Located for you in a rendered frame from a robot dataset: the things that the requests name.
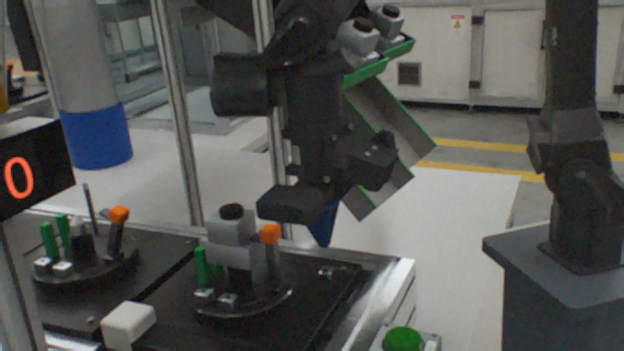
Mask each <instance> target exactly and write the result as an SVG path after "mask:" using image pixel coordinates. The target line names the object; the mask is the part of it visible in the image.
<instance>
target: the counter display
mask: <svg viewBox="0 0 624 351"><path fill-rule="evenodd" d="M30 135H32V142H33V145H34V149H35V153H36V157H38V160H39V163H40V167H41V171H42V175H43V179H44V182H45V188H46V192H47V194H46V195H45V196H44V197H42V198H40V199H38V200H35V201H32V202H30V203H28V204H26V205H23V207H21V208H19V209H18V210H16V211H15V212H12V213H10V214H7V215H5V216H4V215H3V214H2V211H1V208H0V223H2V222H5V221H6V220H8V219H9V218H11V217H13V216H16V215H19V214H21V213H23V212H24V211H27V210H29V208H31V207H33V206H34V205H36V204H39V203H41V202H43V201H45V200H47V199H49V198H51V197H54V196H56V195H58V194H60V193H61V192H62V191H64V190H66V189H70V188H72V187H74V186H76V185H77V183H76V178H75V174H74V171H73V167H72V160H71V155H69V152H68V148H67V144H66V140H65V136H64V132H63V128H62V124H61V120H60V118H56V119H54V120H51V121H48V122H46V123H42V124H38V125H36V126H34V127H31V128H29V129H25V130H23V131H20V132H18V133H16V134H12V135H10V136H6V137H2V138H0V146H3V145H5V144H7V143H10V142H12V141H16V140H18V139H21V138H23V137H27V136H30Z"/></svg>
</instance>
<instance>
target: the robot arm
mask: <svg viewBox="0 0 624 351"><path fill-rule="evenodd" d="M358 1H359V0H282V1H281V2H280V3H279V5H278V6H277V8H276V10H275V12H274V15H273V22H274V33H273V35H272V36H271V38H270V40H269V41H268V43H267V45H266V46H265V47H264V48H263V52H258V53H234V52H219V53H218V54H216V55H215V56H214V57H213V60H214V70H213V73H212V79H211V90H210V91H209V96H210V102H211V106H212V109H213V112H214V115H215V116H216V117H217V118H219V119H220V118H266V117H272V116H273V114H274V111H275V108H279V107H280V106H281V104H282V100H283V84H282V78H281V76H283V77H284V87H285V97H286V108H287V117H288V126H286V127H285V128H284V129H282V130H281V139H285V140H290V147H291V157H292V161H291V162H290V163H288V164H287V165H286V166H285V175H286V176H296V177H297V179H298V180H297V181H296V182H295V183H294V184H293V185H292V186H291V185H289V186H287V185H280V184H276V185H275V186H273V187H272V188H271V189H270V190H268V191H267V192H266V193H265V194H264V195H262V196H261V198H260V199H259V200H258V201H257V202H256V203H255V206H256V212H257V216H258V218H259V219H262V220H268V221H276V222H281V223H288V224H295V225H301V226H306V228H307V229H308V231H309V232H310V234H311V235H312V237H313V238H314V240H315V242H316V243H317V245H318V246H319V247H320V248H328V247H329V246H330V245H331V242H332V234H333V230H334V226H335V221H336V216H337V213H338V209H339V206H340V202H341V200H342V199H343V196H344V195H346V194H347V193H348V191H349V190H350V189H351V188H352V187H354V186H355V184H357V185H359V186H361V187H363V189H365V190H367V191H369V192H379V191H380V190H381V189H382V187H383V186H384V185H385V184H386V183H387V182H389V180H390V178H391V174H392V172H393V169H394V166H395V163H396V162H397V161H398V160H399V155H398V150H399V149H398V148H397V146H396V142H395V137H394V134H393V133H391V132H388V131H386V130H383V129H382V130H380V131H379V132H378V133H377V134H376V135H374V136H373V137H372V138H371V139H370V140H368V137H367V136H364V137H363V138H360V137H357V136H352V135H351V130H352V128H353V125H352V124H350V123H348V120H343V110H342V93H341V76H340V74H347V75H350V74H352V73H354V72H355V70H356V68H357V66H358V60H357V59H356V58H354V57H353V56H352V55H350V54H349V53H348V52H347V51H346V49H345V47H344V46H343V45H341V46H340V47H339V48H338V49H337V51H336V52H335V53H334V54H333V55H311V54H314V53H316V52H318V51H319V50H320V49H321V48H323V47H324V46H325V45H326V44H327V43H328V42H329V41H330V39H331V38H332V37H333V36H334V34H335V33H336V32H337V30H338V29H339V28H340V26H341V25H342V24H343V22H344V21H345V19H346V18H347V16H348V15H349V13H350V12H351V11H352V9H353V8H354V7H355V5H356V4H357V2H358ZM545 6H546V11H545V24H544V28H545V40H546V48H545V74H546V90H545V93H546V98H545V100H544V104H543V107H542V110H541V113H540V116H527V117H525V118H526V127H527V131H528V143H527V146H526V154H527V156H528V159H529V160H530V162H531V165H532V167H534V169H535V172H536V174H537V175H541V176H542V178H543V181H544V183H545V185H546V187H547V189H548V190H549V191H550V192H551V193H552V204H551V210H550V221H549V231H550V232H548V236H549V238H550V239H549V240H544V241H540V242H537V248H538V249H539V250H540V251H542V252H543V253H545V254H546V255H547V256H549V257H550V258H551V259H552V260H553V261H555V262H556V263H557V264H559V265H561V266H562V267H564V268H566V269H567V270H568V271H570V272H571V273H574V274H575V275H577V276H580V277H583V276H588V275H591V274H595V273H599V272H604V271H607V270H611V269H616V268H620V267H624V253H623V252H622V247H623V240H624V182H622V181H621V179H620V178H619V177H618V175H617V174H616V172H615V171H614V169H613V164H612V163H611V159H610V154H609V149H608V144H607V139H606V135H605V130H604V127H603V124H602V121H601V117H600V114H599V111H598V108H597V104H596V96H597V93H596V67H597V33H598V25H599V21H598V7H599V0H545ZM296 54H302V55H310V56H305V57H304V60H303V63H300V64H288V65H282V64H284V63H285V62H286V61H287V60H289V59H290V58H292V57H293V56H294V55H296ZM344 179H346V180H344Z"/></svg>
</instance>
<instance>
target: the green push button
mask: <svg viewBox="0 0 624 351"><path fill-rule="evenodd" d="M385 345H386V347H387V350H388V351H420V350H421V348H422V337H421V335H420V334H419V333H418V332H417V331H416V330H415V329H413V328H411V327H408V326H397V327H395V328H392V329H391V330H389V331H388V332H387V333H386V335H385Z"/></svg>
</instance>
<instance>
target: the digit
mask: <svg viewBox="0 0 624 351"><path fill-rule="evenodd" d="M46 194H47V192H46V185H45V182H44V179H43V175H42V171H41V167H40V163H39V160H38V157H36V153H35V149H34V145H33V138H32V135H30V136H26V137H23V138H21V139H18V140H16V141H12V142H10V143H7V144H5V145H3V146H0V208H1V211H2V215H4V216H5V215H8V214H10V213H12V212H15V211H16V210H18V209H19V208H21V207H23V205H26V204H28V203H30V202H33V201H35V200H38V199H40V198H42V197H44V196H45V195H46Z"/></svg>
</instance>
